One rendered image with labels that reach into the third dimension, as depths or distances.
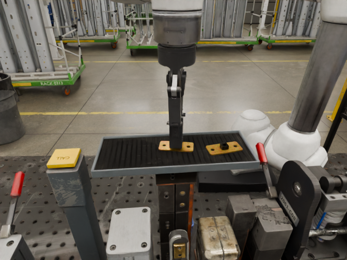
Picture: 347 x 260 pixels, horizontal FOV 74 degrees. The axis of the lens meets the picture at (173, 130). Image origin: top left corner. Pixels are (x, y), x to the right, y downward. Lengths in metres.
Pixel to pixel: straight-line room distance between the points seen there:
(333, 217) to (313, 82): 0.44
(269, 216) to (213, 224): 0.13
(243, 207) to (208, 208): 0.53
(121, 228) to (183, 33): 0.37
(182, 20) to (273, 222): 0.43
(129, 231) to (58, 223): 0.65
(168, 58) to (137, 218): 0.31
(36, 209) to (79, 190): 0.58
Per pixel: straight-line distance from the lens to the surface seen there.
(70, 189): 0.62
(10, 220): 0.63
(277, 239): 0.57
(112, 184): 1.17
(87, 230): 0.74
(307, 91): 0.92
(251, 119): 1.04
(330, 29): 0.88
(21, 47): 4.64
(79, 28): 8.03
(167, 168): 0.51
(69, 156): 0.60
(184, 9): 0.43
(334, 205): 0.55
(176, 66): 0.45
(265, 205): 0.59
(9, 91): 3.05
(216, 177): 1.10
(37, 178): 1.34
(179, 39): 0.44
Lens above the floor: 1.49
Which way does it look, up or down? 31 degrees down
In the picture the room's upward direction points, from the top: straight up
